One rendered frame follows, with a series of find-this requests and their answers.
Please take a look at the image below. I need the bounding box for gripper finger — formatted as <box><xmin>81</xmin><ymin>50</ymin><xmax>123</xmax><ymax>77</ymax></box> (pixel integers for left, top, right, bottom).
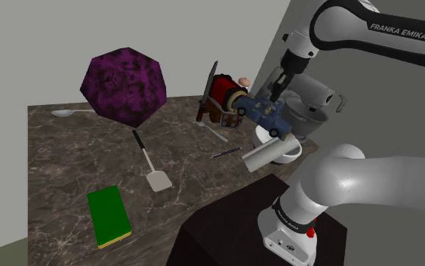
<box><xmin>269</xmin><ymin>75</ymin><xmax>284</xmax><ymax>104</ymax></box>
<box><xmin>279</xmin><ymin>73</ymin><xmax>291</xmax><ymax>97</ymax></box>

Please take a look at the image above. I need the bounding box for blue toy car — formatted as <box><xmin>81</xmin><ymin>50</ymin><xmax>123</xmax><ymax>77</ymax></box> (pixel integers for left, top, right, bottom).
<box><xmin>232</xmin><ymin>94</ymin><xmax>294</xmax><ymax>139</ymax></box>

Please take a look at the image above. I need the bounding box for grey stand mixer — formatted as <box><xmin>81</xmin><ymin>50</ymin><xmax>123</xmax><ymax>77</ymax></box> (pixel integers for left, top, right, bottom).
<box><xmin>256</xmin><ymin>66</ymin><xmax>347</xmax><ymax>144</ymax></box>

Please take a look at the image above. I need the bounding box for red and brown toy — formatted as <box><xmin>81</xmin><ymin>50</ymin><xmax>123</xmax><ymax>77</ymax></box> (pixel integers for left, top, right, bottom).
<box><xmin>207</xmin><ymin>73</ymin><xmax>252</xmax><ymax>129</ymax></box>

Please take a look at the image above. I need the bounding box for white cylinder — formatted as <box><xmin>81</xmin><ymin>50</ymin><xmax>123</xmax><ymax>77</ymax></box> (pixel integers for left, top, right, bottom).
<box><xmin>241</xmin><ymin>134</ymin><xmax>298</xmax><ymax>173</ymax></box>

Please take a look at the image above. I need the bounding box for white bowl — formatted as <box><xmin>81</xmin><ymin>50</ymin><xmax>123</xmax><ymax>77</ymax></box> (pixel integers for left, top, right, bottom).
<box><xmin>253</xmin><ymin>124</ymin><xmax>303</xmax><ymax>165</ymax></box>

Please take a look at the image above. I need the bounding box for black knife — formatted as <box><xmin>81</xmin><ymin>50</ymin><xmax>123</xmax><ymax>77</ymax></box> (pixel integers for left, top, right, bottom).
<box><xmin>196</xmin><ymin>60</ymin><xmax>219</xmax><ymax>123</ymax></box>

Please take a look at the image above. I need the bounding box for dark blue pen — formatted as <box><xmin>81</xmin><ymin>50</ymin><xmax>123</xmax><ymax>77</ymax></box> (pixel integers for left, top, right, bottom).
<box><xmin>209</xmin><ymin>146</ymin><xmax>243</xmax><ymax>159</ymax></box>

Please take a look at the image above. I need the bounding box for dark robot stand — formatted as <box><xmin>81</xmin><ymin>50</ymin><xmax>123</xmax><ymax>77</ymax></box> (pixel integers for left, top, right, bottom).
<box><xmin>165</xmin><ymin>172</ymin><xmax>348</xmax><ymax>266</ymax></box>

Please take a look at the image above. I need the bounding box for purple faceted ball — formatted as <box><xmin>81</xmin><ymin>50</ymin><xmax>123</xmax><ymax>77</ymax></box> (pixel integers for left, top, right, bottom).
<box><xmin>79</xmin><ymin>46</ymin><xmax>168</xmax><ymax>128</ymax></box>

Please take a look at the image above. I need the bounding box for green book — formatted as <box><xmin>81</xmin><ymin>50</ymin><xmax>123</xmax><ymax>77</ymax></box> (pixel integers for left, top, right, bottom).
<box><xmin>87</xmin><ymin>185</ymin><xmax>132</xmax><ymax>250</ymax></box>

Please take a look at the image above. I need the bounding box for silver spoon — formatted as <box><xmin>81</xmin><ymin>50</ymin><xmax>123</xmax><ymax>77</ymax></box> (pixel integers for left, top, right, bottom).
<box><xmin>51</xmin><ymin>109</ymin><xmax>97</xmax><ymax>118</ymax></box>

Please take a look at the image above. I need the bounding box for grey spatula with black handle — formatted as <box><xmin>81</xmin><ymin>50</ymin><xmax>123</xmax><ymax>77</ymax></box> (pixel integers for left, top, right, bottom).
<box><xmin>131</xmin><ymin>129</ymin><xmax>174</xmax><ymax>193</ymax></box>

